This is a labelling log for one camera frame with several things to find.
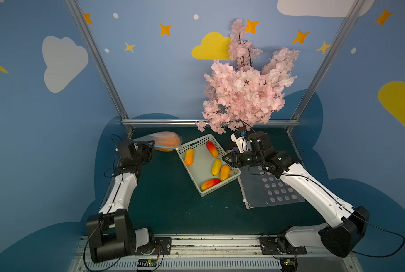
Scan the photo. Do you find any clear blue-zip bag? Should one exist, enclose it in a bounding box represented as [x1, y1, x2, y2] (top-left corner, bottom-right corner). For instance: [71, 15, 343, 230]
[133, 131, 184, 153]

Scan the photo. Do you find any pink cherry blossom tree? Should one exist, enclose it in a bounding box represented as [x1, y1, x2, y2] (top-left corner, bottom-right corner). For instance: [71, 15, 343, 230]
[196, 19, 300, 134]

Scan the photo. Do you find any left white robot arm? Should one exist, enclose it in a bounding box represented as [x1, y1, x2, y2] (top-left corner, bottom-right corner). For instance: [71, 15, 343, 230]
[87, 139, 156, 264]

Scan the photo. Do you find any white perforated plastic basket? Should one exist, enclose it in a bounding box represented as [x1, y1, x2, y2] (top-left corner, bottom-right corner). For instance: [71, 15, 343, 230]
[176, 134, 241, 197]

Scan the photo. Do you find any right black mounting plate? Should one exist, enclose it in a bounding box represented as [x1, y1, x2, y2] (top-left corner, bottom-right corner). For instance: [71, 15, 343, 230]
[259, 235, 307, 255]

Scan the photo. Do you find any black mounting plate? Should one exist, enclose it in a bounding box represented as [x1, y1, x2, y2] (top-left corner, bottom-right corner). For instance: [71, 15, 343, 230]
[259, 235, 307, 255]
[135, 237, 172, 257]

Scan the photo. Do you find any red orange mango front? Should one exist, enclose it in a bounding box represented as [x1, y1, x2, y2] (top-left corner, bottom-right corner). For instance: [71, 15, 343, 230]
[200, 179, 221, 192]

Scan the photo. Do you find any small orange mango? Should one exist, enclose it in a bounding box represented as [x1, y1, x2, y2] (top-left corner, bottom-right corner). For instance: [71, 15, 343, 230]
[184, 148, 195, 166]

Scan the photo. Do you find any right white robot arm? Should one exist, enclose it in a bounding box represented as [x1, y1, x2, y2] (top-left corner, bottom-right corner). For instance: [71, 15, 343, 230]
[223, 128, 370, 258]

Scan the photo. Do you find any orange yellow mango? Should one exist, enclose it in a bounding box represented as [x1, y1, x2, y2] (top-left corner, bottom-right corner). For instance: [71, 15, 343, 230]
[219, 164, 231, 181]

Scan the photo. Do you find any small circuit board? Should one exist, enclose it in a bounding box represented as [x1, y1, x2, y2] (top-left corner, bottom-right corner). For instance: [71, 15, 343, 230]
[136, 258, 158, 271]

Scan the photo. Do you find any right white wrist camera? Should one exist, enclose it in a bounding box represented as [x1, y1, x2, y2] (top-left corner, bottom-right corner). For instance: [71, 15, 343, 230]
[230, 129, 248, 153]

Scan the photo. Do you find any clear pink-dotted zip bag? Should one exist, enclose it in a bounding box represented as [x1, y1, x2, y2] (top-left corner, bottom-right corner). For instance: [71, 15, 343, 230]
[238, 166, 305, 209]

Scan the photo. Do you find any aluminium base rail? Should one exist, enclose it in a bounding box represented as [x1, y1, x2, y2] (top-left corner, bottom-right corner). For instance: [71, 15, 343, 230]
[68, 234, 362, 272]

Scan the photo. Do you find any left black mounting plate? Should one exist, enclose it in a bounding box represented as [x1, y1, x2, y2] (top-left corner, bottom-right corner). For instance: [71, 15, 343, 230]
[135, 237, 172, 257]

